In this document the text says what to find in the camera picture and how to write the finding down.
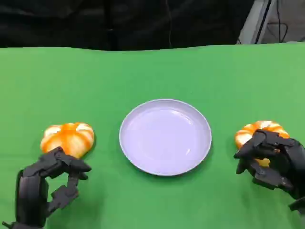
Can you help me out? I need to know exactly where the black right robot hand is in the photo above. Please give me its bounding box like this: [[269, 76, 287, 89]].
[[234, 129, 305, 200]]

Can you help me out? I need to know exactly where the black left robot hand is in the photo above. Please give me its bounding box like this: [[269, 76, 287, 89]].
[[15, 146, 92, 225]]

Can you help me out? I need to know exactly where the orange white toy bread roll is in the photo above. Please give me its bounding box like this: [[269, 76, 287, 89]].
[[40, 122, 96, 159], [234, 120, 290, 167]]

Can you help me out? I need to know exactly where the lilac plate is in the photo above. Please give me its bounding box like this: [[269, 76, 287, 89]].
[[119, 99, 212, 177]]

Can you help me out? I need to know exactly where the green table cloth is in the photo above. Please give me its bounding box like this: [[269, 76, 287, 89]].
[[0, 42, 305, 229]]

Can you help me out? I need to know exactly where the black backdrop curtain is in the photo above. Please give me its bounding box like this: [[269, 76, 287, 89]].
[[0, 0, 254, 52]]

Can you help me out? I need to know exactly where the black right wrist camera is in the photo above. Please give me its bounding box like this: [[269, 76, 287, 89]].
[[288, 198, 305, 212]]

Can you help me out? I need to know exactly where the black looped cable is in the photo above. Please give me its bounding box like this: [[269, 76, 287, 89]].
[[266, 0, 289, 43]]

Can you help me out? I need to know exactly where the grey metal frame post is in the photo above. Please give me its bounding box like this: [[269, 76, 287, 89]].
[[235, 0, 279, 45]]

